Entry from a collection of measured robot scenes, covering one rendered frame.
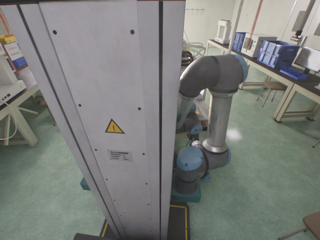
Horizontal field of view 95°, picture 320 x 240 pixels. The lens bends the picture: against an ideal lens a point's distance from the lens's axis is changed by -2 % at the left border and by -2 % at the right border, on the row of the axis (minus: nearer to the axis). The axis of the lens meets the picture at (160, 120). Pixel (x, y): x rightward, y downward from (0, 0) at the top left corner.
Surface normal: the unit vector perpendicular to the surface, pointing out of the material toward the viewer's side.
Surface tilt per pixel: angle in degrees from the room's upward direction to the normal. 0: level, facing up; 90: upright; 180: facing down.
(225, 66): 55
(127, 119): 90
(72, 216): 0
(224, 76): 85
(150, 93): 90
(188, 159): 7
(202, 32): 90
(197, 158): 8
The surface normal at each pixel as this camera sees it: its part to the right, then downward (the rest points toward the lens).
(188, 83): -0.58, 0.43
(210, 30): 0.09, 0.59
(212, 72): 0.15, 0.29
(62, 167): 0.00, -0.81
